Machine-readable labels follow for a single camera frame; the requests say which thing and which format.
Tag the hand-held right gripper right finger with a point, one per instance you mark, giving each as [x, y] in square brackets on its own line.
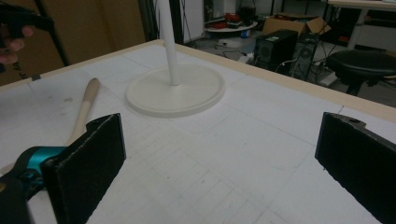
[358, 158]

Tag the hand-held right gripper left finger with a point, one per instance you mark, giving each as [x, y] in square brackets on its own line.
[84, 168]

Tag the black metal stand pole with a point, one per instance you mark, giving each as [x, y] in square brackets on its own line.
[51, 31]

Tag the brown cardboard panel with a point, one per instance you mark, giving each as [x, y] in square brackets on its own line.
[93, 28]

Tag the black round stool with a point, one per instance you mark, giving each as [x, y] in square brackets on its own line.
[361, 67]

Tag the dark mesh-front computer tower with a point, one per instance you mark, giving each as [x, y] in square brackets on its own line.
[305, 56]

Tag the white stand with round base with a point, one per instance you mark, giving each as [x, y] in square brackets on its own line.
[174, 90]

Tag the black computer tower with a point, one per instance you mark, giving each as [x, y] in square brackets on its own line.
[274, 49]

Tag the light desk with white leg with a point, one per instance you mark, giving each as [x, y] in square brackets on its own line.
[364, 18]

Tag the open cardboard box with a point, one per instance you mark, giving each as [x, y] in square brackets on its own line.
[292, 23]

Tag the white round low table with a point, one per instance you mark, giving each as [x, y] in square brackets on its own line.
[232, 28]

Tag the red items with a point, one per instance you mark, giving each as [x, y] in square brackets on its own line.
[232, 18]

